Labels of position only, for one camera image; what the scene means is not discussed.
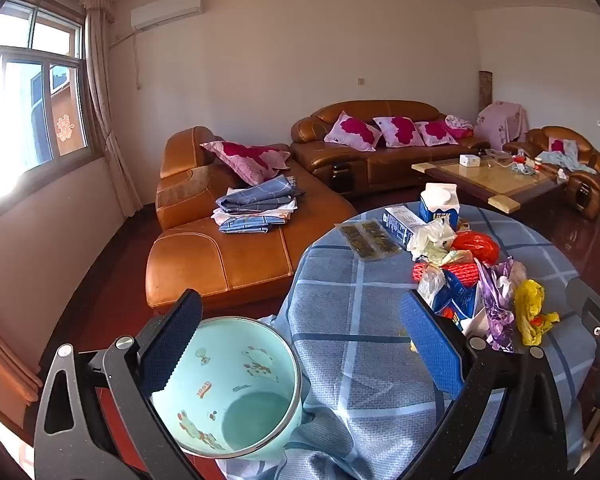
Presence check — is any white plastic bag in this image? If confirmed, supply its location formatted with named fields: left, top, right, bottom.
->
left=406, top=219, right=458, bottom=263

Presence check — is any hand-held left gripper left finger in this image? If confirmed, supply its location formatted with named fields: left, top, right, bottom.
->
left=32, top=288, right=206, bottom=480

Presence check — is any large pink floral pillow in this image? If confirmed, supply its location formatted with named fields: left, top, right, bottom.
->
left=200, top=141, right=292, bottom=187

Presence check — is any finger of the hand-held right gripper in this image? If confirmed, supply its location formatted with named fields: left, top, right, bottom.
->
left=566, top=277, right=600, bottom=348

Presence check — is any window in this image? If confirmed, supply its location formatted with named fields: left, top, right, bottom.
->
left=0, top=0, right=92, bottom=211

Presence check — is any clear packet of brown snacks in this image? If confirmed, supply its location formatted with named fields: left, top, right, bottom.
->
left=339, top=220, right=405, bottom=262

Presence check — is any beige curtain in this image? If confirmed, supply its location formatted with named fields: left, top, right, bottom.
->
left=0, top=305, right=46, bottom=431
left=35, top=0, right=143, bottom=218

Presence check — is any purple wrapper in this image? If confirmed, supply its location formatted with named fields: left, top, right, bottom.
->
left=475, top=256, right=518, bottom=356

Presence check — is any red printed plastic bag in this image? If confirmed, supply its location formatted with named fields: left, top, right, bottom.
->
left=450, top=231, right=502, bottom=266

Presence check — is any mint green cartoon print bin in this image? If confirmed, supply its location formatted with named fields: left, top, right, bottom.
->
left=147, top=316, right=303, bottom=462

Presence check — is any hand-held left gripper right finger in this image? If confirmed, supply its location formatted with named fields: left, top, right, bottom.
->
left=399, top=289, right=568, bottom=480

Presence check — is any clear plastic wrapper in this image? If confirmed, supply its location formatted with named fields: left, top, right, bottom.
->
left=416, top=263, right=447, bottom=308

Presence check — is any light blue cloth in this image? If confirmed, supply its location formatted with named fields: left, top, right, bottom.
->
left=537, top=140, right=598, bottom=176

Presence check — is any wooden coffee table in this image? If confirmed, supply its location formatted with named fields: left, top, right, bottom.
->
left=411, top=156, right=568, bottom=216

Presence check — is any brown leather chaise sofa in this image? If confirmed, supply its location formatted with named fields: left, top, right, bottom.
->
left=146, top=126, right=358, bottom=311

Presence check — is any blue checked folded cloth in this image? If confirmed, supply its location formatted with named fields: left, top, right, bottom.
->
left=215, top=175, right=306, bottom=216

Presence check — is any blue striped folded cloth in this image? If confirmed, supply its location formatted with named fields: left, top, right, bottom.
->
left=219, top=211, right=292, bottom=234

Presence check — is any red paper window decal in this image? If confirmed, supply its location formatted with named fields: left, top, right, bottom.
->
left=55, top=114, right=77, bottom=142

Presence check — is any small blue carton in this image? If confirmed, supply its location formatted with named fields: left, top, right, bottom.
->
left=430, top=267, right=482, bottom=333

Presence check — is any blue and white box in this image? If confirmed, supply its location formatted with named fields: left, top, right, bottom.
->
left=382, top=205, right=428, bottom=251

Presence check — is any red mesh net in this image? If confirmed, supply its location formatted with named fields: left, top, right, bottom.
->
left=411, top=258, right=481, bottom=288

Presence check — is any brown leather three-seat sofa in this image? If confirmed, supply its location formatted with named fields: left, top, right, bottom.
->
left=290, top=100, right=491, bottom=196

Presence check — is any blue checked tablecloth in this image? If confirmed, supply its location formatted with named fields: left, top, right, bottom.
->
left=215, top=203, right=598, bottom=480

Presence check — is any brown leather armchair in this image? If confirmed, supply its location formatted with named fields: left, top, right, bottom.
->
left=502, top=126, right=600, bottom=219

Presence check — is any pale green wrapper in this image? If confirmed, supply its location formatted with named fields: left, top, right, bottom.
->
left=420, top=242, right=473, bottom=267

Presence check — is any pink bundled blanket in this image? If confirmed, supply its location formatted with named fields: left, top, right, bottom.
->
left=445, top=114, right=476, bottom=138

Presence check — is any white air conditioner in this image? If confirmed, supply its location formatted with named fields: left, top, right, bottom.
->
left=130, top=0, right=203, bottom=31

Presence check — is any yellow wrapper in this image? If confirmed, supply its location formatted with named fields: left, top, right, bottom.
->
left=514, top=280, right=561, bottom=347

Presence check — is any pink floral draped cloth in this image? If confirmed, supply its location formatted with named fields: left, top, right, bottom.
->
left=475, top=101, right=529, bottom=151

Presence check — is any white and blue milk carton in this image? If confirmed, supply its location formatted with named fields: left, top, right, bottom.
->
left=419, top=182, right=462, bottom=233

